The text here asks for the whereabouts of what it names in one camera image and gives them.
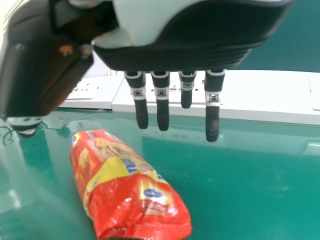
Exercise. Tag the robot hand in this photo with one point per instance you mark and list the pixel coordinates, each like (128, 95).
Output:
(187, 32)

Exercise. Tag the red biscuit packet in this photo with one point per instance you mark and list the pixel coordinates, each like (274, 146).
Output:
(125, 195)

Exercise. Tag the white socket panel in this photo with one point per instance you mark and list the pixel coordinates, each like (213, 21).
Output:
(85, 87)

